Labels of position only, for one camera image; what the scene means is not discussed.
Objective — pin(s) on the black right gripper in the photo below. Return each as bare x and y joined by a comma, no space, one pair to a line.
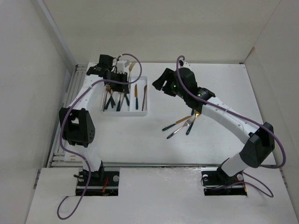
168,75

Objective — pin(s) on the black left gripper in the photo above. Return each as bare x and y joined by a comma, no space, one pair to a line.
123,88

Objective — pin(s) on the gold spoon green handle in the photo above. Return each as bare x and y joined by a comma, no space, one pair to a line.
190,126
127,99
118,108

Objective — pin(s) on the copper knife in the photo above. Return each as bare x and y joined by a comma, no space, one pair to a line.
144,97

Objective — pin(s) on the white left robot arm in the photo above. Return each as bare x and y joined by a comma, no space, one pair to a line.
77,127

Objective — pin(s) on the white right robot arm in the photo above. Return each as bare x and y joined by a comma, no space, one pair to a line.
258,140

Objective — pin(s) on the white cutlery tray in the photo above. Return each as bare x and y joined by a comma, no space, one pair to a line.
128,111

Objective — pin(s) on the gold fork in tray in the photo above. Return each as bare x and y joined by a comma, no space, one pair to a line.
112,99

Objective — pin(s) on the silver fork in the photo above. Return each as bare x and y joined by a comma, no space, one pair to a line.
186,124

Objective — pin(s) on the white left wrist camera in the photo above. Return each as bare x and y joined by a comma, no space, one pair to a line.
122,66

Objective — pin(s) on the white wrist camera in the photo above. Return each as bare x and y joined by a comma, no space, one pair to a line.
122,66
184,64

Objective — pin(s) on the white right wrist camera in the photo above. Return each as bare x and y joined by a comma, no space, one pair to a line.
184,64

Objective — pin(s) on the aluminium rail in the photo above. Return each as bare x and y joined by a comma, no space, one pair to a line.
73,84

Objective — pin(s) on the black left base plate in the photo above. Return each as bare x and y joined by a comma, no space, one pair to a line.
104,184

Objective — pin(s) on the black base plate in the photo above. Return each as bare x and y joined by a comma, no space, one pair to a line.
214,185
104,184

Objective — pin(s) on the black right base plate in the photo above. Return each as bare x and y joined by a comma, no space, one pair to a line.
214,185

